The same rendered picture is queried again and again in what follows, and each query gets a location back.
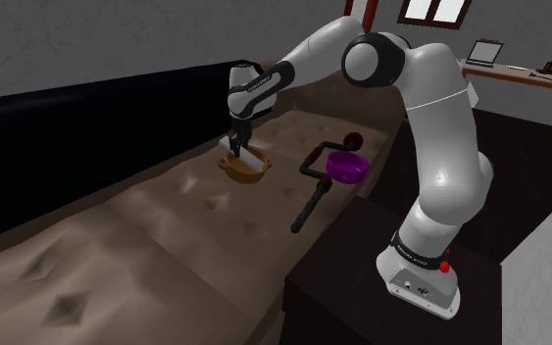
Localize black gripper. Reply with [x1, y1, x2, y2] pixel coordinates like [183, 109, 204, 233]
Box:
[228, 116, 255, 160]

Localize white bar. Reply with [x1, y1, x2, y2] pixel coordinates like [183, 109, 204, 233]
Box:
[218, 135, 267, 173]

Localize black hand drill, red knobs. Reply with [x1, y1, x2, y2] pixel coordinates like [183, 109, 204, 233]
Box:
[289, 131, 365, 235]

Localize brown sofa with black back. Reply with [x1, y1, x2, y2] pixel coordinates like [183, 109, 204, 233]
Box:
[0, 59, 408, 345]

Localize purple bowl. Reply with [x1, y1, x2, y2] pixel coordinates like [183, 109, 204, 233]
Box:
[325, 150, 371, 184]

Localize dark robot stand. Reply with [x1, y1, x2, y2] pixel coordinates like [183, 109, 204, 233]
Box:
[278, 195, 504, 345]

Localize brown framed window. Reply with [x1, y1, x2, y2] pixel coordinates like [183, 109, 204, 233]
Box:
[396, 0, 474, 30]

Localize wooden desk with laptop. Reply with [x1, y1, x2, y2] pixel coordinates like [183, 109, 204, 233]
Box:
[459, 38, 552, 133]

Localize brown bowl with handles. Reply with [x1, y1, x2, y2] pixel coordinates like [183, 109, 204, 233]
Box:
[217, 148, 274, 185]

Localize red door frame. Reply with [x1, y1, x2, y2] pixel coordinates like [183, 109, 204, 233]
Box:
[343, 0, 380, 33]

